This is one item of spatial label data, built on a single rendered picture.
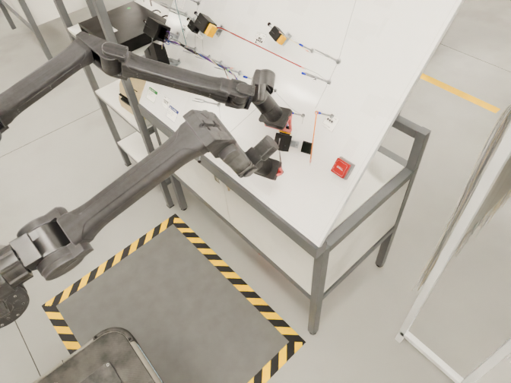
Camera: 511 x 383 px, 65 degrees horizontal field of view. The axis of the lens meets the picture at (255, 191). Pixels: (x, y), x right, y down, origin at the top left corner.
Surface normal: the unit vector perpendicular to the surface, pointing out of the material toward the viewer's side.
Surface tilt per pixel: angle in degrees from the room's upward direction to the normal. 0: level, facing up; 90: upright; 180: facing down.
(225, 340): 0
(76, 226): 34
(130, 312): 0
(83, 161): 0
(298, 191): 51
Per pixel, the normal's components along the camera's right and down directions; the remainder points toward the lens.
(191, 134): -0.07, -0.12
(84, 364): -0.06, -0.65
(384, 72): -0.62, 0.02
